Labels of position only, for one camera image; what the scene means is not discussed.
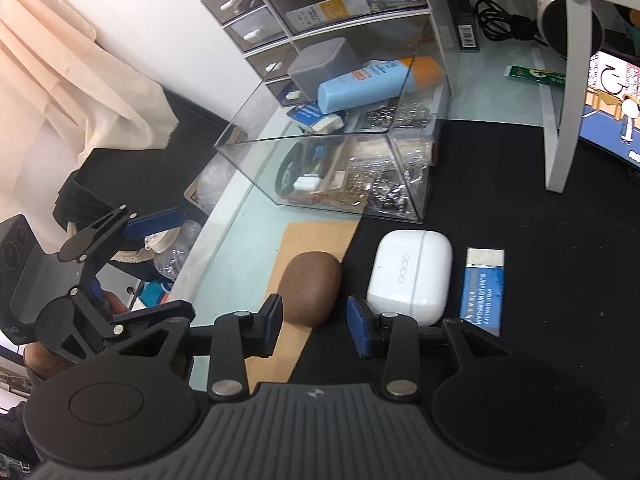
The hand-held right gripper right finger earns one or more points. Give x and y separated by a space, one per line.
357 326

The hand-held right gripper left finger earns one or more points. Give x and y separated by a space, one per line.
272 322

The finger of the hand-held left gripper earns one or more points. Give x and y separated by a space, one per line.
152 221
150 317

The brown oval stone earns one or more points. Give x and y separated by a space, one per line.
312 290

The clear acrylic organizer box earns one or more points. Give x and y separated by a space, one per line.
320 170

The white desktop drawer organizer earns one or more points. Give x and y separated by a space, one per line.
280 15

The wide clear drawer yellow label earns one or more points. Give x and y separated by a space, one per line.
345 10

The person's left hand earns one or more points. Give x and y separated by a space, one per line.
42 362

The clear plastic bottle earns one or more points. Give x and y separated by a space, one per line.
177 252

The dark cloth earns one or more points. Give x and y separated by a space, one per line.
150 160

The clear plastic bag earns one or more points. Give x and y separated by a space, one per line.
215 187

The white earbuds case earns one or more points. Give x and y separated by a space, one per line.
410 277

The white eraser blue sleeve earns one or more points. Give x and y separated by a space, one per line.
482 292

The pile of metal clips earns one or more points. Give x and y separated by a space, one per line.
380 185

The black round tape measure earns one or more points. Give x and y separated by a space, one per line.
295 165

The cream curtain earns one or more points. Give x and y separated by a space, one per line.
60 85

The black desk mat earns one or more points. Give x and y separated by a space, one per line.
525 260

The small eraser blue sleeve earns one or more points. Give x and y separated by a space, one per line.
315 117

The grey square case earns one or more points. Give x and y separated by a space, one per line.
320 62

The blue sunscreen bottle orange cap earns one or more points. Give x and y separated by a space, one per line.
370 85

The green paper packet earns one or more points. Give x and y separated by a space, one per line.
532 75

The white laptop stand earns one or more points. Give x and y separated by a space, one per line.
570 85

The phone showing cartoon video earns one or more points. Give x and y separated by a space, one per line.
612 110

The black box with barcode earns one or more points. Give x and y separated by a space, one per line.
462 5

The black silver microphone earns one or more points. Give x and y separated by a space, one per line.
552 20

